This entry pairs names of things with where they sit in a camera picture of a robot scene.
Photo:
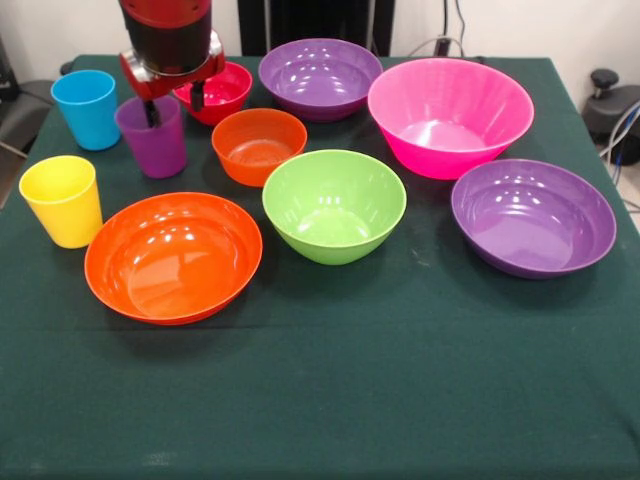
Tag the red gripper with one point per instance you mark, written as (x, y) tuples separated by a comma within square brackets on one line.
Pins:
[(170, 86)]

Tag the purple plastic cup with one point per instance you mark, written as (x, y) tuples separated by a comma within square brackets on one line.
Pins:
[(157, 155)]

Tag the blue plastic cup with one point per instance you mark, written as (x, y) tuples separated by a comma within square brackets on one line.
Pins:
[(92, 125)]

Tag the small orange bowl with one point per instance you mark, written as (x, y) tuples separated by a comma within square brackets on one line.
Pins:
[(255, 170)]

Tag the large pink bowl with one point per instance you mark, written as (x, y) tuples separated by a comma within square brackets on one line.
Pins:
[(450, 150)]

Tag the small red bowl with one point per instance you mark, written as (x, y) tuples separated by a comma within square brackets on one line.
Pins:
[(225, 100)]

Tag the purple bowl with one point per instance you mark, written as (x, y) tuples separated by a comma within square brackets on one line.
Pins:
[(530, 230), (320, 85)]

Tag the black chair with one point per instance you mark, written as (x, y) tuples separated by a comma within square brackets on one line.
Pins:
[(22, 115)]

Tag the large orange bowl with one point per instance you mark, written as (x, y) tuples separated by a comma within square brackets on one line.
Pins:
[(170, 260)]

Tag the yellow plastic cup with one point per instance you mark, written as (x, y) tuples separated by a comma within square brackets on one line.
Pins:
[(62, 220)]

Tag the green bowl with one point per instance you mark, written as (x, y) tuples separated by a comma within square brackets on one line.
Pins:
[(330, 240)]

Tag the dark green table cloth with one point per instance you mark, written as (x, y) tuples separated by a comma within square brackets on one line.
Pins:
[(320, 375)]

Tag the black equipment with knob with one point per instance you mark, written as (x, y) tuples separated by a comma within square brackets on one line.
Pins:
[(607, 115)]

